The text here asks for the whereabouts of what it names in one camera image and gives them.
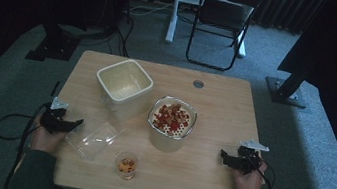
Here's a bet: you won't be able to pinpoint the black folding chair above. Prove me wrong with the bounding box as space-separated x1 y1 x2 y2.
183 0 264 77

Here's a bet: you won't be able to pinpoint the dark curtain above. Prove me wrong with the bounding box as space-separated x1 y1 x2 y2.
251 0 328 39

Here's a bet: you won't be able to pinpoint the pile of red brown kibble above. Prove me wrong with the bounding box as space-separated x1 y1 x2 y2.
150 100 193 140

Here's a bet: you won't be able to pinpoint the black metal stand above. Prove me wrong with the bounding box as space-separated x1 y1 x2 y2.
262 48 322 111

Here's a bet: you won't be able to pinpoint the white desk frame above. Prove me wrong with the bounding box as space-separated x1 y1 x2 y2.
164 0 263 61

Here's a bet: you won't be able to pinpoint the small clear plastic cup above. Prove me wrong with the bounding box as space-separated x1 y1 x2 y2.
111 149 140 183

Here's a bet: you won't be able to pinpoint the person's left hand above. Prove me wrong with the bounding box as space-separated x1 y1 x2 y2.
28 114 70 157

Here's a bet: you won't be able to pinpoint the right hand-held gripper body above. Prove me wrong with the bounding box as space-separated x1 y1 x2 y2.
231 137 271 178

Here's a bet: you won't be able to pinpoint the black tape strip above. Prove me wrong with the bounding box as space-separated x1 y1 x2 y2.
50 79 61 98

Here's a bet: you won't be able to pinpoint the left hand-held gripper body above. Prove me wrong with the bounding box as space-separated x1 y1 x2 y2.
37 94 77 138

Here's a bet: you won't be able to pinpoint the black stand base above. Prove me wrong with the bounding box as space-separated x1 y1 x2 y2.
24 17 84 68

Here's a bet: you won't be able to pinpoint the cream container with metal rim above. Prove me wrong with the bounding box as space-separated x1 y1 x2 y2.
142 93 201 157

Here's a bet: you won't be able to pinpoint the left hand-held gripper cable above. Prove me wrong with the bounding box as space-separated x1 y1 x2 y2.
3 97 52 189

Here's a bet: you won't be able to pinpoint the hand-held gripper cable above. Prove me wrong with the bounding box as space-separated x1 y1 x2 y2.
242 150 284 189
3 97 52 189

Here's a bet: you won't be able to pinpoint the person's right hand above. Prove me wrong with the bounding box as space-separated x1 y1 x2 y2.
230 157 269 189

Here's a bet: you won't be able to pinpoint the cream square container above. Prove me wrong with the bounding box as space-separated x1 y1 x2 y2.
89 54 158 127

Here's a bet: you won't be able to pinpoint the right hand-held gripper cable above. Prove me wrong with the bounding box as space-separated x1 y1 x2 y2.
242 150 284 189

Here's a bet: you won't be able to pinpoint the white floor cable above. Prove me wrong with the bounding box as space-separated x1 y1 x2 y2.
123 0 175 22

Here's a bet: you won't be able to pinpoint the black floor cables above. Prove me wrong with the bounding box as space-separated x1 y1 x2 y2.
104 6 138 58

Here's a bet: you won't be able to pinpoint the grey table grommet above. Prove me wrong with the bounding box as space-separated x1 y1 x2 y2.
192 79 206 91

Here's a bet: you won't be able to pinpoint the clear plastic lid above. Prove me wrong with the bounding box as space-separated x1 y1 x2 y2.
61 115 128 165

